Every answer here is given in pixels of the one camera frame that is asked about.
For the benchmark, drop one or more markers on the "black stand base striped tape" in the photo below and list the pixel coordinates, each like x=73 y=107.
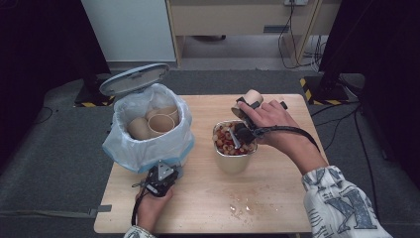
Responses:
x=330 y=94
x=89 y=95

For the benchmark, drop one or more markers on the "white cabinet panel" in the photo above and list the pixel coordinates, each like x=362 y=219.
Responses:
x=132 y=29

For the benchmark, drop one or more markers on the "grey tape strip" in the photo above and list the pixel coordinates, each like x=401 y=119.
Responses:
x=102 y=209

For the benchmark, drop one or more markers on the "white trash bin grey lid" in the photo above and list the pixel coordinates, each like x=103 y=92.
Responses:
x=133 y=79

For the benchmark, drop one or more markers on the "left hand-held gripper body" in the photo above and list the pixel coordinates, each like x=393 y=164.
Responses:
x=158 y=181

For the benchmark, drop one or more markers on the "pasta and bean leftovers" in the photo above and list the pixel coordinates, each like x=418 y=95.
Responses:
x=223 y=142

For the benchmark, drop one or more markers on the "food spill smear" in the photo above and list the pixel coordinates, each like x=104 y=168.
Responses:
x=242 y=198

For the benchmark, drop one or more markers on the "black curtain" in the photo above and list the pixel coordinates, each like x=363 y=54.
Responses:
x=379 y=43
x=39 y=49

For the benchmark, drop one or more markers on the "light wooden desk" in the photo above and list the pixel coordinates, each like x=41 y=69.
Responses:
x=224 y=20

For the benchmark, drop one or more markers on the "person's left hand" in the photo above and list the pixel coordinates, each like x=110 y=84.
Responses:
x=152 y=211

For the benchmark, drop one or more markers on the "cream plastic container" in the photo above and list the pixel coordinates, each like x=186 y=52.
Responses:
x=232 y=162

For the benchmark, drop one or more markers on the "person's right hand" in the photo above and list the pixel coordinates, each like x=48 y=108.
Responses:
x=277 y=122

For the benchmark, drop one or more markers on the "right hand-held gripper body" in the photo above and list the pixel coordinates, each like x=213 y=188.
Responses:
x=246 y=134

